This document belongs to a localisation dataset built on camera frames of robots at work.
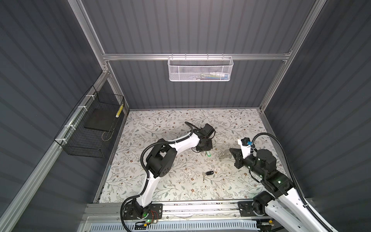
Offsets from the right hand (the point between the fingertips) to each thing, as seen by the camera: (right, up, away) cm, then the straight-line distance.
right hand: (233, 150), depth 73 cm
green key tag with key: (-10, -6, +21) cm, 24 cm away
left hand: (-9, -3, +21) cm, 23 cm away
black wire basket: (-75, +11, -1) cm, 76 cm away
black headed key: (-14, -17, +13) cm, 25 cm away
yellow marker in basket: (-63, +19, +7) cm, 66 cm away
